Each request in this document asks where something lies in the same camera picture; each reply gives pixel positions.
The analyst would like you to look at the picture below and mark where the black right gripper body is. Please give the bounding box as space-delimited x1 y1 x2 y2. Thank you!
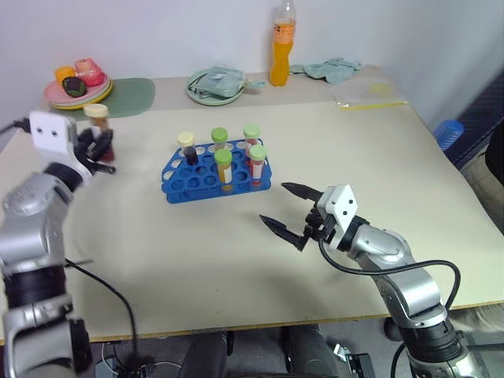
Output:
302 202 336 241

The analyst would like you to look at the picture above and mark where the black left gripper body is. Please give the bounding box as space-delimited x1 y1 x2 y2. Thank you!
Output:
76 128 100 163

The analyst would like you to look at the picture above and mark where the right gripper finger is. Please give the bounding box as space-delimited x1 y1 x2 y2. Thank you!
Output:
280 182 325 203
258 213 309 253

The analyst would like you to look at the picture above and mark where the cream cap red liquid tube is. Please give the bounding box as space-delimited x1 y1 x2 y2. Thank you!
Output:
83 103 117 162

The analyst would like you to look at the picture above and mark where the blue test tube rack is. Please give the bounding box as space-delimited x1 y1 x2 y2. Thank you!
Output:
160 138 273 205

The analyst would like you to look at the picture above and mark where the pale green plate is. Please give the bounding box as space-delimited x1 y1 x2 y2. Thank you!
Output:
48 80 115 112

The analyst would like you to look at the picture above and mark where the green cap labelled red tube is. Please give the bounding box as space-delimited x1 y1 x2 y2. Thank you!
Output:
247 144 269 188

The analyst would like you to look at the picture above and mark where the green placemat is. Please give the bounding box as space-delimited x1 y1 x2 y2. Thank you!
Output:
81 77 157 120

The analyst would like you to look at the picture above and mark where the yellow plate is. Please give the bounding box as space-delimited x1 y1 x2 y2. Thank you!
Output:
46 77 113 109

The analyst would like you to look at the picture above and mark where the dark green toy food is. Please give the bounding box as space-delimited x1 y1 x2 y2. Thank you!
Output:
61 76 88 98

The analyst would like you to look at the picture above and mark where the pink plate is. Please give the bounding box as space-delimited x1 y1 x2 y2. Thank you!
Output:
43 73 111 105

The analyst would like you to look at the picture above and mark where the pink toy cake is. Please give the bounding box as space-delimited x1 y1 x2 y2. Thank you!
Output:
73 57 106 88

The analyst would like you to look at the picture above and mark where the orange toy food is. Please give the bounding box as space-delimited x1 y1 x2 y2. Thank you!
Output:
54 65 77 84

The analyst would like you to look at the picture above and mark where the green cap tall red tube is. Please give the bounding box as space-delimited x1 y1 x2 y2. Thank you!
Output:
242 124 261 159

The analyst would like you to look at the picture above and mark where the green cap yellow liquid tube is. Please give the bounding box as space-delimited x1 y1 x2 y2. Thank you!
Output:
213 149 235 194

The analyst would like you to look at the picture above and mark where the cream cap dark liquid tube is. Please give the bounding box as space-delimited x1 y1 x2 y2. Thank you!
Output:
177 132 200 166

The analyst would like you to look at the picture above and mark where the green cap empty tube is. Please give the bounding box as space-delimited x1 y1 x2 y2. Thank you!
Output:
210 127 230 153

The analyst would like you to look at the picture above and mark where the light green plate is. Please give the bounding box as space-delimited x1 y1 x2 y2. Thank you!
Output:
185 66 248 107

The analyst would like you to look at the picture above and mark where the clear plastic zip bag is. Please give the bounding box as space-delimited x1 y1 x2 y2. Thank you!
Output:
333 80 411 113

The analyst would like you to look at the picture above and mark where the green crumpled cloth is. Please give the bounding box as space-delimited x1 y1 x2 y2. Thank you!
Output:
289 57 364 85

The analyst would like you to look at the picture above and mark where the dark rounded shape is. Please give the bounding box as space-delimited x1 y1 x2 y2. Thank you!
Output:
183 329 230 378
281 323 340 378

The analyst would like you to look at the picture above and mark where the grey-green zip pouch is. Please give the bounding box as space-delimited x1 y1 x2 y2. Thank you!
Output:
191 65 266 98

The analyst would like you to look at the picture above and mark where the orange drink bottle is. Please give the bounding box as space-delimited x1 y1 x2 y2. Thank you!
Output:
269 0 298 88

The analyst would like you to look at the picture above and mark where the blue ribbed cylinder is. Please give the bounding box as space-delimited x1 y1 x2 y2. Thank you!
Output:
432 118 466 151

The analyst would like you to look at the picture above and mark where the black carbon fibre bar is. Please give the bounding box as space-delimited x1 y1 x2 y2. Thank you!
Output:
451 69 504 169

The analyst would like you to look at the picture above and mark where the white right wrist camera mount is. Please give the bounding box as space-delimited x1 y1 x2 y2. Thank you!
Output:
317 183 361 252

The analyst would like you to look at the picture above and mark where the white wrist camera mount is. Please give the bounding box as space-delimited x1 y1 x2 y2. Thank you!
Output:
28 110 96 184
317 183 361 252

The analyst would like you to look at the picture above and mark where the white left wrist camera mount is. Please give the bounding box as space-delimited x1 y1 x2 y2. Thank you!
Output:
28 110 96 184

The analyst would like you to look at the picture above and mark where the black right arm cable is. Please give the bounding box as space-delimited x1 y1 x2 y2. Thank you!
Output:
318 235 462 313

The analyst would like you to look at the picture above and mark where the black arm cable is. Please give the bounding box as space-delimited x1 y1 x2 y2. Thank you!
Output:
318 235 462 313
64 257 155 373

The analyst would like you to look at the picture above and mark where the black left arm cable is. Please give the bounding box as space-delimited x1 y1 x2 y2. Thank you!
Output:
64 257 155 373

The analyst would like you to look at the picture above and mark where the black metal bracket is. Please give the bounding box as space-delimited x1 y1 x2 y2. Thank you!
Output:
332 341 376 378

